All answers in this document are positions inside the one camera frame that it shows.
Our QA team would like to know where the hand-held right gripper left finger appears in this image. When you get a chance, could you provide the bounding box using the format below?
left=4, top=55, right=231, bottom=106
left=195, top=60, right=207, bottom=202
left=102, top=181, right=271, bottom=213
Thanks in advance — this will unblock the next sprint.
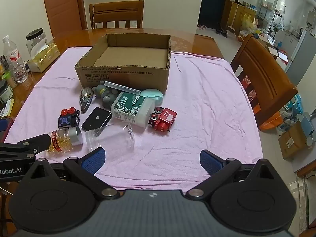
left=25, top=147, right=118, bottom=201

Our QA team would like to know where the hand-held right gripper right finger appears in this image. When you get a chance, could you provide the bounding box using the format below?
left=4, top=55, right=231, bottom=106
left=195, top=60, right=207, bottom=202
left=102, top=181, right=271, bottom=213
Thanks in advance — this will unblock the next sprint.
left=186, top=150, right=287, bottom=201

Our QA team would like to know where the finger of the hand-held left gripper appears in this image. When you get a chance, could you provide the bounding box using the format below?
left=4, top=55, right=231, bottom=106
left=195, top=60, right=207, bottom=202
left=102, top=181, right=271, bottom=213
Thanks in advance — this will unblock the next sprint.
left=0, top=118, right=14, bottom=141
left=0, top=134, right=51, bottom=159

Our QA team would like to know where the gold capsule bottle silver cap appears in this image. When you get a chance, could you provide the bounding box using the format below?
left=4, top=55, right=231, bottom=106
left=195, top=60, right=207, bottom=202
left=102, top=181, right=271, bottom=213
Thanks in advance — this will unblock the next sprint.
left=47, top=126, right=83, bottom=153

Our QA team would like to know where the clear plastic jar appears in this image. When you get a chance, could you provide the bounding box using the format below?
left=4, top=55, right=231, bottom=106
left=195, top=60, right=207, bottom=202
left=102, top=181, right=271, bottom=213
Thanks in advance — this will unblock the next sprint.
left=85, top=123, right=136, bottom=152

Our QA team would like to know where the blue black toy train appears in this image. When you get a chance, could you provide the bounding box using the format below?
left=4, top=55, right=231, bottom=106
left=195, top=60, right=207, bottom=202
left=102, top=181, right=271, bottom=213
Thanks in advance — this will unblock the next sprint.
left=58, top=107, right=81, bottom=129

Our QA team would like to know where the red toy train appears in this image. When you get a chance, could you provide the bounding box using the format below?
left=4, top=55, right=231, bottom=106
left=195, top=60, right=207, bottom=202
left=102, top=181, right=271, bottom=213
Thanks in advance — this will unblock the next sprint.
left=148, top=107, right=178, bottom=132

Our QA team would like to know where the silver correction tape dispenser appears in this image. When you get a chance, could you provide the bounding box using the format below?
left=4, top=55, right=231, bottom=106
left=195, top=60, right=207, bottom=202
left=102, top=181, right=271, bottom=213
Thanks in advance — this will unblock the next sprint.
left=79, top=87, right=94, bottom=113

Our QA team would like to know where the white bottle green label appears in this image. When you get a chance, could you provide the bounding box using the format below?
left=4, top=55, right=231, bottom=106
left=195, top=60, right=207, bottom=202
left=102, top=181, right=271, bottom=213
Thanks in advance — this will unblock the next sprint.
left=111, top=92, right=154, bottom=128

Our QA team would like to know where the dark jar black lid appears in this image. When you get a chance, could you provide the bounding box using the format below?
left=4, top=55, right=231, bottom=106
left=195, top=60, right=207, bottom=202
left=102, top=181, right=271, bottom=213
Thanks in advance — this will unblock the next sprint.
left=0, top=80, right=14, bottom=103

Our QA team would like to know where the black square plate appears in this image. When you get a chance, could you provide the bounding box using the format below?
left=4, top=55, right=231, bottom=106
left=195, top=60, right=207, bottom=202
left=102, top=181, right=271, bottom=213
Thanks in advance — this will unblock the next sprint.
left=81, top=107, right=112, bottom=131

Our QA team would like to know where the green capped bottle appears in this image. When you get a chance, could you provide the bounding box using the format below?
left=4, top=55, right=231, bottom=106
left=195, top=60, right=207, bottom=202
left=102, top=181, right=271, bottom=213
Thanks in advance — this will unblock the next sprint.
left=0, top=70, right=16, bottom=89

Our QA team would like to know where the pink towel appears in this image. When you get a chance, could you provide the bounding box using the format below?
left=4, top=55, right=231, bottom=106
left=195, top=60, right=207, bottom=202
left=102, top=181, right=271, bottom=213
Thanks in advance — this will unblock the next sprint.
left=5, top=46, right=263, bottom=190

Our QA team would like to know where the grey green toy figure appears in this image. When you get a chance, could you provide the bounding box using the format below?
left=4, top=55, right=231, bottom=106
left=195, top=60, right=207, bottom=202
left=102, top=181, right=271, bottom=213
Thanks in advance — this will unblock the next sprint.
left=93, top=84, right=119, bottom=110

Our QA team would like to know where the clear water bottle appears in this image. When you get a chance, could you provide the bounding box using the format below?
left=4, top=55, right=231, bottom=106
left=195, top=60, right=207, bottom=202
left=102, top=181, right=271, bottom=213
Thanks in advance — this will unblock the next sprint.
left=2, top=35, right=28, bottom=84

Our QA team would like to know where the orange bag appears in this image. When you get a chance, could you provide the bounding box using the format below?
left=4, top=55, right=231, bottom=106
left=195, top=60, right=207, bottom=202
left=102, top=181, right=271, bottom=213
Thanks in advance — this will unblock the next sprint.
left=259, top=114, right=282, bottom=131

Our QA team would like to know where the gold tissue pack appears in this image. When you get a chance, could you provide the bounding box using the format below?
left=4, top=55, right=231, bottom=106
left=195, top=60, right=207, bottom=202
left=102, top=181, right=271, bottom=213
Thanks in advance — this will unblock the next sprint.
left=27, top=39, right=61, bottom=72

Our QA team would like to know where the clear rectangular case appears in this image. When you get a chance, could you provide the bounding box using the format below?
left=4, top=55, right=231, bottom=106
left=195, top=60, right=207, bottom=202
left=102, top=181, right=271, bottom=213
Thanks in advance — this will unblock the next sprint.
left=104, top=81, right=135, bottom=94

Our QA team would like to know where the closed cardboard box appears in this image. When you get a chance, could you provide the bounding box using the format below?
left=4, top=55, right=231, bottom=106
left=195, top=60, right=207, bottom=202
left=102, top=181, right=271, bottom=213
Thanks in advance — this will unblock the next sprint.
left=278, top=122, right=309, bottom=160

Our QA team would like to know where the clear jar black lid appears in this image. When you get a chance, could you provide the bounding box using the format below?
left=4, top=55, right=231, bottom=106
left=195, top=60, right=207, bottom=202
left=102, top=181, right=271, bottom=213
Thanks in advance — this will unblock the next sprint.
left=26, top=29, right=47, bottom=55

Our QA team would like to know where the wooden chair grooved back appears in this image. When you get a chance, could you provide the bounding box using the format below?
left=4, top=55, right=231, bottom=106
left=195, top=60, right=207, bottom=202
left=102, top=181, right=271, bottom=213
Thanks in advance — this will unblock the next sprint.
left=230, top=34, right=298, bottom=127

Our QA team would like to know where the open cardboard floor box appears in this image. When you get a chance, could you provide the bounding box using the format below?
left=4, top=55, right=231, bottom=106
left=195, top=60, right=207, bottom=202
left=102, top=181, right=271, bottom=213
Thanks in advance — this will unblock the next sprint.
left=257, top=38, right=279, bottom=58

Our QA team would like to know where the brown wooden door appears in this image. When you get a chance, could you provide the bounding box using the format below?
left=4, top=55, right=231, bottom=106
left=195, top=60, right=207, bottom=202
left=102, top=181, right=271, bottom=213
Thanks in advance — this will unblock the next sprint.
left=41, top=0, right=88, bottom=39

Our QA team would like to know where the grey refrigerator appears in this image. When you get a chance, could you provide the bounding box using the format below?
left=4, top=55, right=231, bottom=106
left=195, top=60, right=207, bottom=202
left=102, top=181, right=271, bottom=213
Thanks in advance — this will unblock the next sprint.
left=286, top=28, right=316, bottom=86

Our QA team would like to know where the yellow plastic bag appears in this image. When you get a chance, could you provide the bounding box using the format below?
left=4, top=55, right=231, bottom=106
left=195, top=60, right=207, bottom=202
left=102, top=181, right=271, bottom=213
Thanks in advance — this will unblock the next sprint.
left=241, top=13, right=255, bottom=31

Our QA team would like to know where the wooden cabinet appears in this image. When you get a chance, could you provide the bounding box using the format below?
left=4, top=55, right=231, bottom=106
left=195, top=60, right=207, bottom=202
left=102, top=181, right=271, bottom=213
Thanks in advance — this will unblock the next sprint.
left=227, top=1, right=257, bottom=30

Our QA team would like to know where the wooden chair slatted back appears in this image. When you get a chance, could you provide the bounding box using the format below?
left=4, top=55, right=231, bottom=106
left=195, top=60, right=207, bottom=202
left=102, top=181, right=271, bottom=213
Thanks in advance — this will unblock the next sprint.
left=89, top=0, right=144, bottom=29

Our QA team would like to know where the metal shelf rack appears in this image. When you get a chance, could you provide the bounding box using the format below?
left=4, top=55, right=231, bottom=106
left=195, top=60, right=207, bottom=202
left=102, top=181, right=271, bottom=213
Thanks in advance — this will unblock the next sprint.
left=257, top=0, right=282, bottom=30

